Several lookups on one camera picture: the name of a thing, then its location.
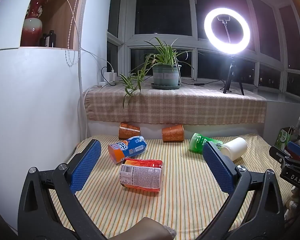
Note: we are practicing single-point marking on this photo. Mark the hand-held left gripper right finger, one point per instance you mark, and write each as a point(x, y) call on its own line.
point(218, 168)

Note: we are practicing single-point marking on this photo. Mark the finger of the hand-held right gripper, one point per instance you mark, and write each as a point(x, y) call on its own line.
point(278, 156)
point(297, 147)

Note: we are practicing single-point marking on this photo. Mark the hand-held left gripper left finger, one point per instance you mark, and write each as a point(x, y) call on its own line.
point(86, 165)

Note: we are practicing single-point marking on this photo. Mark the white paper cup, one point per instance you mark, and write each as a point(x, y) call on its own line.
point(236, 147)

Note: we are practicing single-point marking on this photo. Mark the green plastic cup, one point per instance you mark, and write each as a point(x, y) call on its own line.
point(197, 142)

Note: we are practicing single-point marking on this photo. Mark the blue snack cup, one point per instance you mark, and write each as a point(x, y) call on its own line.
point(127, 148)

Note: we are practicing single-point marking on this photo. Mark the orange paper cup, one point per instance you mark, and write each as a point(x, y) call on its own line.
point(172, 133)
point(127, 131)

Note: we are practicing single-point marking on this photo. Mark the red snack cup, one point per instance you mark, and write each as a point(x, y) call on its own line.
point(142, 177)

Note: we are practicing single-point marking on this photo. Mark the green paper bag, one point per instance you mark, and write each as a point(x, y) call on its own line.
point(285, 137)

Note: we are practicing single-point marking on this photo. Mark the striped yellow table cloth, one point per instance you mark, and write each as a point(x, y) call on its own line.
point(185, 200)

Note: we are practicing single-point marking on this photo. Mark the checked beige cloth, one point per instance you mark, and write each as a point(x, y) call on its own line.
point(177, 107)

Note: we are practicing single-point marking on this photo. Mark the white pipe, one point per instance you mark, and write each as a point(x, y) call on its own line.
point(79, 85)

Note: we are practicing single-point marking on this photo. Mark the white power strip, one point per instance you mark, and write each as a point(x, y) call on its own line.
point(107, 83)

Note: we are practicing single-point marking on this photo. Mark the brown rounded object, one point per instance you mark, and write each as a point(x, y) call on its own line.
point(142, 228)

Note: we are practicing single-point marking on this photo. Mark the white charger plug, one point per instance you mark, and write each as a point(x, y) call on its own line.
point(113, 75)
point(107, 76)

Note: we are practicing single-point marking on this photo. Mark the black tripod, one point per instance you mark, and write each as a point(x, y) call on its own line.
point(231, 72)

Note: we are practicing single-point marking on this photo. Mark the dark green pot saucer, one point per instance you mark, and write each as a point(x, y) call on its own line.
point(165, 87)

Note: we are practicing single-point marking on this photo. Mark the grey-green flower pot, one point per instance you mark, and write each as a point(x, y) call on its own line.
point(165, 76)

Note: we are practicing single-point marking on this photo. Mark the spider plant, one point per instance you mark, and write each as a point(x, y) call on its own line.
point(162, 52)

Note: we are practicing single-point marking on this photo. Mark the large dark bottle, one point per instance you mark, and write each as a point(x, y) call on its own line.
point(50, 39)

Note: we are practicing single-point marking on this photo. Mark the small dark bottle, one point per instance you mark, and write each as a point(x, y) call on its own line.
point(43, 40)

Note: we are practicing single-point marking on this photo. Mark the red and white vase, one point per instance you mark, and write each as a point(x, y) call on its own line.
point(33, 28)

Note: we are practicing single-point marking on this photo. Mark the phone holder clamp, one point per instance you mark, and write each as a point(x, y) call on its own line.
point(223, 18)

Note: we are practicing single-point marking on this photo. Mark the white window frame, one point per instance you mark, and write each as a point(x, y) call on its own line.
point(195, 42)

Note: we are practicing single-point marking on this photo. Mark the wooden wall shelf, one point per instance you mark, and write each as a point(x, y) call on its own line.
point(62, 17)

